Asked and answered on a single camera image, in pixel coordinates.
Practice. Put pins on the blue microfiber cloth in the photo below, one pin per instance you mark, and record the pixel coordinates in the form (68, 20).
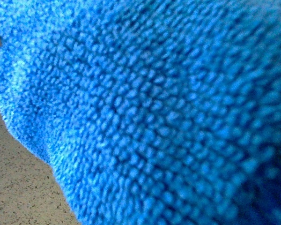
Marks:
(149, 112)

